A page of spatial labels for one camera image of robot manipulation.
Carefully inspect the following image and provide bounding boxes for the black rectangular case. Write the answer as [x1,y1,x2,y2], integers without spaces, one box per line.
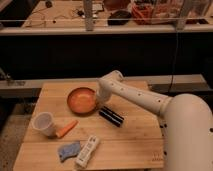
[99,106,124,127]

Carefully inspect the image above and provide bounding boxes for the metal clamp at left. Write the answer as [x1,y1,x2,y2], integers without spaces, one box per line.
[0,67,26,86]

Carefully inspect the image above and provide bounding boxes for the black object on bench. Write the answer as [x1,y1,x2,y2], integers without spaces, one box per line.
[107,10,131,26]

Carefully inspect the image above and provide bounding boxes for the orange crate on bench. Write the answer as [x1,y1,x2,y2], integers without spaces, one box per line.
[132,5,152,25]

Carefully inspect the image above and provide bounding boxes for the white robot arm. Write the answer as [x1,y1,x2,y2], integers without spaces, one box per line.
[96,70,213,171]

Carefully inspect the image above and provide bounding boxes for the white remote controller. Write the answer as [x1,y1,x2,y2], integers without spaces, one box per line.
[76,135,100,168]

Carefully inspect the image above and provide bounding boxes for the blue sponge cloth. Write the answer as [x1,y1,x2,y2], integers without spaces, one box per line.
[58,141,81,162]

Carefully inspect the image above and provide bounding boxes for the orange carrot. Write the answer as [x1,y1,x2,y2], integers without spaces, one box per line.
[56,120,78,138]

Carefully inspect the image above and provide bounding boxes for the grey metal post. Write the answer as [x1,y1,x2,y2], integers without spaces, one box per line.
[83,0,93,31]

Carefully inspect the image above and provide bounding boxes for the orange ceramic bowl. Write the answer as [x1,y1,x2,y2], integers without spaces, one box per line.
[67,87,97,115]

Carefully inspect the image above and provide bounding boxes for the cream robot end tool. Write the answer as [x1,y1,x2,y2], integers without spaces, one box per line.
[96,97,107,108]

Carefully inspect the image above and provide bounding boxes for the white plastic cup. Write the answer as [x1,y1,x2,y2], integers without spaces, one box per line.
[32,112,56,137]

